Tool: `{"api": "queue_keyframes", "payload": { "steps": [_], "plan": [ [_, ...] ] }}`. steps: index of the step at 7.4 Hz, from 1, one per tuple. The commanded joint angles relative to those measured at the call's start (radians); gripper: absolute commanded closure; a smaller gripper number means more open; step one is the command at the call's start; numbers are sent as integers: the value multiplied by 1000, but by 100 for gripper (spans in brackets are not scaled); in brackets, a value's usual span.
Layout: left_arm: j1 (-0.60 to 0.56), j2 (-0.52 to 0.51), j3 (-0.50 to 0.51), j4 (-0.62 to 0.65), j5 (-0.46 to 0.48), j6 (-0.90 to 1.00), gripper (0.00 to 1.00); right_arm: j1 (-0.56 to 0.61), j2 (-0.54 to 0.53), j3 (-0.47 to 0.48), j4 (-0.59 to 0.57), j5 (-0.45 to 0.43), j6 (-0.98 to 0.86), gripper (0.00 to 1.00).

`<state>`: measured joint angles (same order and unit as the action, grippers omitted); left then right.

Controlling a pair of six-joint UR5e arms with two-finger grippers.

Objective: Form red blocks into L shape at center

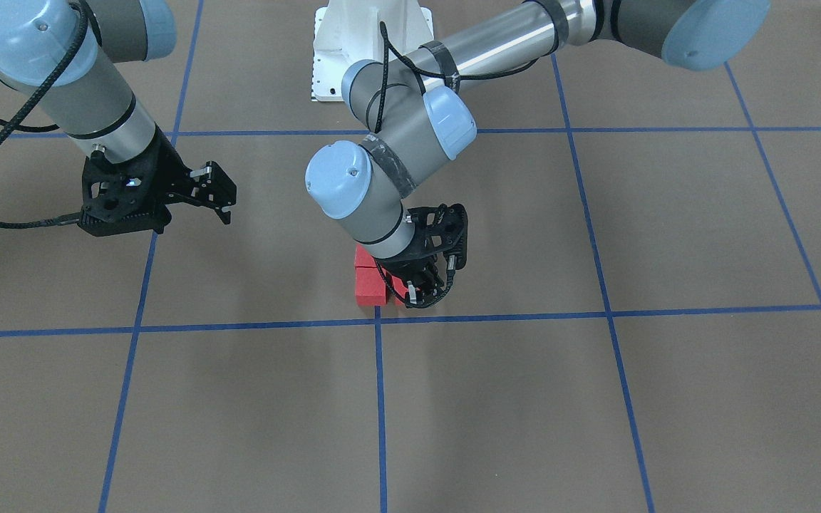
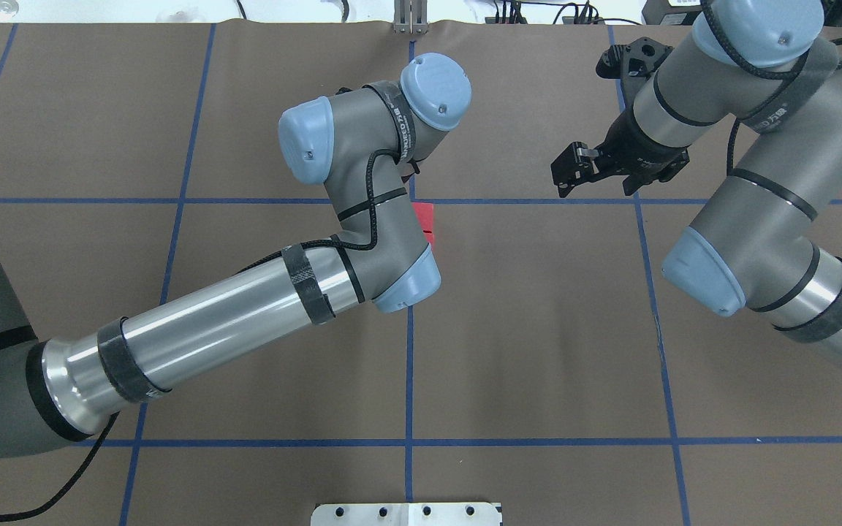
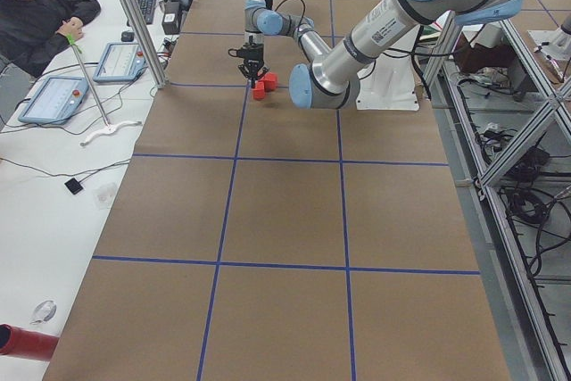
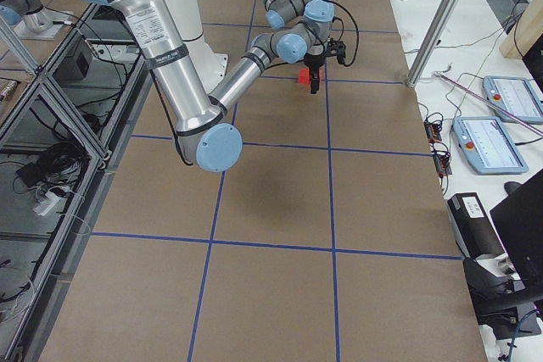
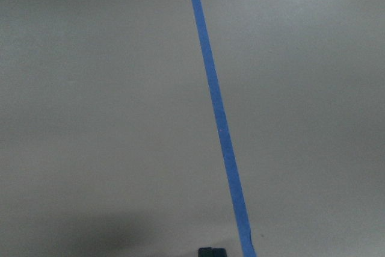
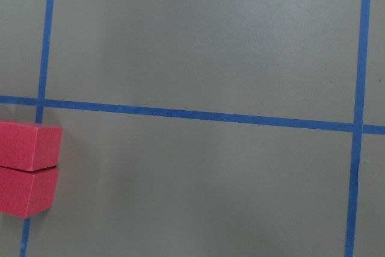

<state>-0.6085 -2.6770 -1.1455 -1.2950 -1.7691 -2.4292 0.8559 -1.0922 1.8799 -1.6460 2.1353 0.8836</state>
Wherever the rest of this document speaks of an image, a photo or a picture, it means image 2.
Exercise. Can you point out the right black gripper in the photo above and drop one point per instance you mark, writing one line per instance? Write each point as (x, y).
(630, 151)

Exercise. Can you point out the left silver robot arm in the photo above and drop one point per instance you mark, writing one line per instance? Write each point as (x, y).
(359, 145)

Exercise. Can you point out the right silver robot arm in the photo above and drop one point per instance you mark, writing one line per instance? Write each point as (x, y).
(767, 64)

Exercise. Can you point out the black box white label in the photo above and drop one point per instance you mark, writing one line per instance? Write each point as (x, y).
(670, 13)

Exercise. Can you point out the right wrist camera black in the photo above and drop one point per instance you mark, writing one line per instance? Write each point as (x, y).
(633, 64)

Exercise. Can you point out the aluminium frame post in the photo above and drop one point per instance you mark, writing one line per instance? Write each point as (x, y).
(410, 17)

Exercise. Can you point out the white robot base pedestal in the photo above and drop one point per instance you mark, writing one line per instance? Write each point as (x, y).
(430, 513)

